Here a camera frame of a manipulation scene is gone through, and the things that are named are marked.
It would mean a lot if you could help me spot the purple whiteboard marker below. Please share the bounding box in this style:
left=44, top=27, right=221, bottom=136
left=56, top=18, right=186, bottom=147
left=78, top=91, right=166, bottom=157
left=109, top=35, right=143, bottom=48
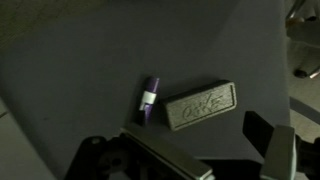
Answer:
left=137, top=76, right=161, bottom=127

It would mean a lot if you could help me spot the black grey gripper right finger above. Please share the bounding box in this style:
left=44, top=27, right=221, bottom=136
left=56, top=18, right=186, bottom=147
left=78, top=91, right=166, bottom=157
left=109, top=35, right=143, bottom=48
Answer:
left=242, top=110, right=298, bottom=180

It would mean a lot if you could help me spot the black grey gripper left finger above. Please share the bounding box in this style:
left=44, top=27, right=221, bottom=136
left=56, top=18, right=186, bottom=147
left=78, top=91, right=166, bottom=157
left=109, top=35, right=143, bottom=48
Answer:
left=119, top=122, right=215, bottom=180

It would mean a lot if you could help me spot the black whiteboard duster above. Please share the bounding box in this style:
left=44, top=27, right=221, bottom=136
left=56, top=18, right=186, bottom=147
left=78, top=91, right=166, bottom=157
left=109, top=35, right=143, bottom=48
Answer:
left=162, top=79, right=239, bottom=132

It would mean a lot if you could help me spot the black mesh office chair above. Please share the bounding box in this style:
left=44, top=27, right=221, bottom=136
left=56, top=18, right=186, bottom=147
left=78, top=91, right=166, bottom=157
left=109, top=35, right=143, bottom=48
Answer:
left=0, top=0, right=320, bottom=180

